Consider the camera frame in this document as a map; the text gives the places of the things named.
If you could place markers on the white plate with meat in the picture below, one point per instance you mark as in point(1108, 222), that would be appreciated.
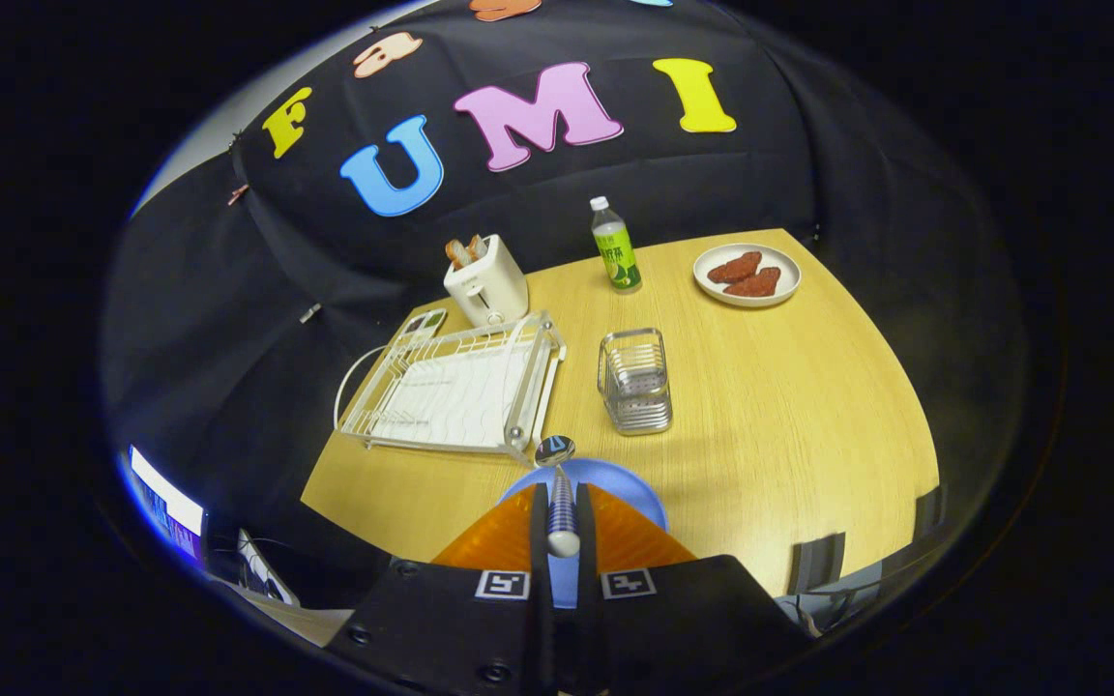
point(787, 271)

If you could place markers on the toasted bread slice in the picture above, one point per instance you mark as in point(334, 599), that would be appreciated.
point(458, 253)
point(477, 246)

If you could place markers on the red meat piece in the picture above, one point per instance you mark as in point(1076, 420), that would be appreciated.
point(734, 267)
point(753, 283)

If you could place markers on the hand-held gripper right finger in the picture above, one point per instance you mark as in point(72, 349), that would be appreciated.
point(585, 532)

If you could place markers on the black backdrop cloth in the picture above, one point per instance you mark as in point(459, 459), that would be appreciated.
point(857, 145)

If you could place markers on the green label drink bottle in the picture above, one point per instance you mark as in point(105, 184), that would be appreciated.
point(618, 256)

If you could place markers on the blue plate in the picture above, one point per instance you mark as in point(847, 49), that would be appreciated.
point(615, 478)

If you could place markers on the white divided grain tray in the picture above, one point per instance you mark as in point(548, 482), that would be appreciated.
point(424, 323)

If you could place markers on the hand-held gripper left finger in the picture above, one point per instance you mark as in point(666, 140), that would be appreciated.
point(541, 527)

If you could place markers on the silver cloth clip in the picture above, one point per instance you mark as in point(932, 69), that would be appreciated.
point(309, 312)

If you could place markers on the black chair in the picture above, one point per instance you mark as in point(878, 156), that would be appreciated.
point(929, 507)
point(816, 563)

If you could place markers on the orange cloth clip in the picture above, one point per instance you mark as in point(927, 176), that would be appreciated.
point(238, 193)

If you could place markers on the computer monitor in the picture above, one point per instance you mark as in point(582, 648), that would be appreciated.
point(165, 498)

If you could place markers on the white toaster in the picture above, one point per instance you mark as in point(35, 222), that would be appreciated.
point(489, 290)

